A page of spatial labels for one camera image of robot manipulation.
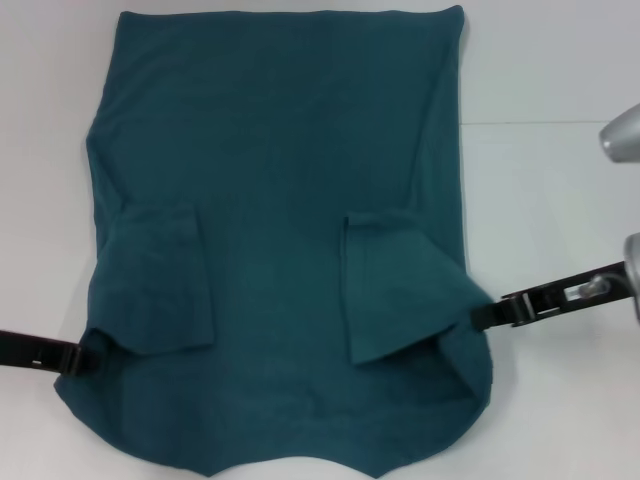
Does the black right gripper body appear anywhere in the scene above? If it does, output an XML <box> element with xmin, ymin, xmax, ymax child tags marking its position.
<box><xmin>528</xmin><ymin>260</ymin><xmax>627</xmax><ymax>322</ymax></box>

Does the blue shirt with FREE print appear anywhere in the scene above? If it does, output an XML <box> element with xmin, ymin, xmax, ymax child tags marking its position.
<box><xmin>53</xmin><ymin>4</ymin><xmax>496</xmax><ymax>480</ymax></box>

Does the silver cable connector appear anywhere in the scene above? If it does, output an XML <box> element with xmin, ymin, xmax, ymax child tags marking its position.
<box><xmin>573</xmin><ymin>275</ymin><xmax>613</xmax><ymax>302</ymax></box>

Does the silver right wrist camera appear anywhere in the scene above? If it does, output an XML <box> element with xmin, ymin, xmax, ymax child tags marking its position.
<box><xmin>598</xmin><ymin>101</ymin><xmax>640</xmax><ymax>165</ymax></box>

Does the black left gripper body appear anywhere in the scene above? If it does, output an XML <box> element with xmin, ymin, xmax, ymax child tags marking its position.
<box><xmin>0</xmin><ymin>328</ymin><xmax>71</xmax><ymax>374</ymax></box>

